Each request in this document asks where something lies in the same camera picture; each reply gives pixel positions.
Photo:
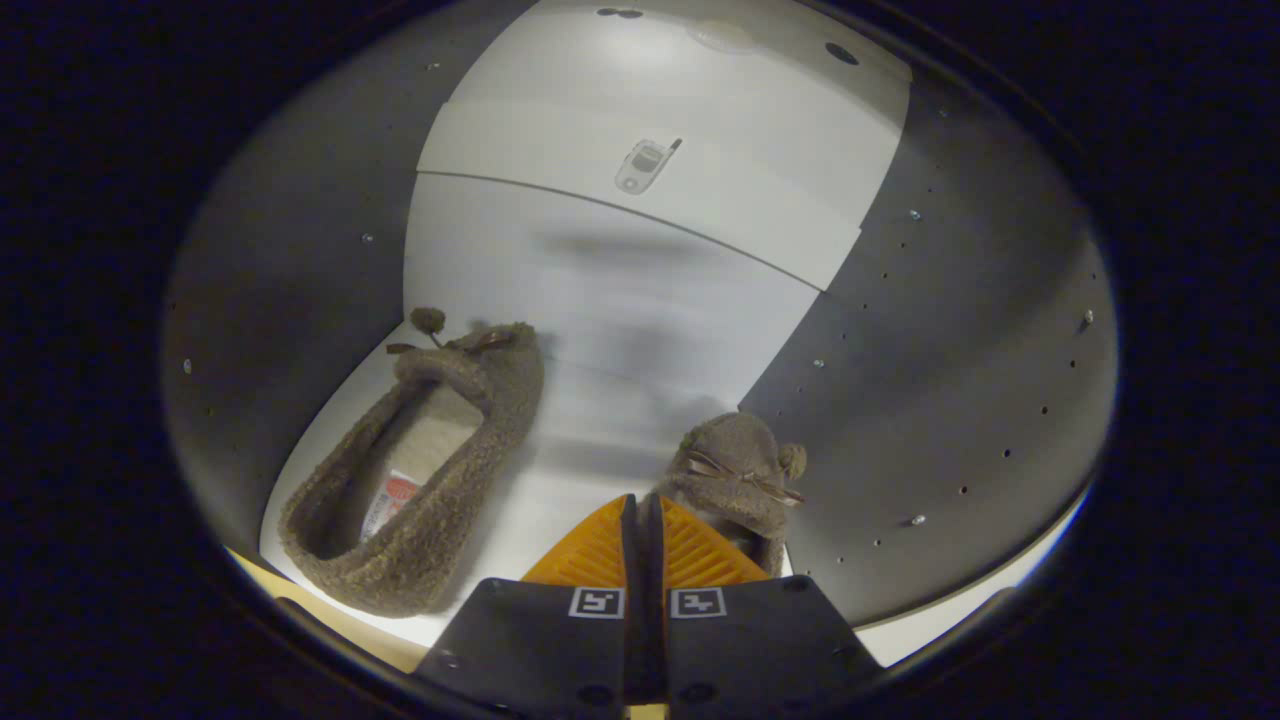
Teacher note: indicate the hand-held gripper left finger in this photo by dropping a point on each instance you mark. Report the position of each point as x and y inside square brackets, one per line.
[530, 650]

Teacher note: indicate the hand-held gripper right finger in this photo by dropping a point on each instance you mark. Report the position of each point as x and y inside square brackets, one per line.
[770, 650]

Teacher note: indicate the brown fuzzy slipper shoe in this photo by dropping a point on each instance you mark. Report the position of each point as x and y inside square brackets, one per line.
[420, 540]
[735, 450]

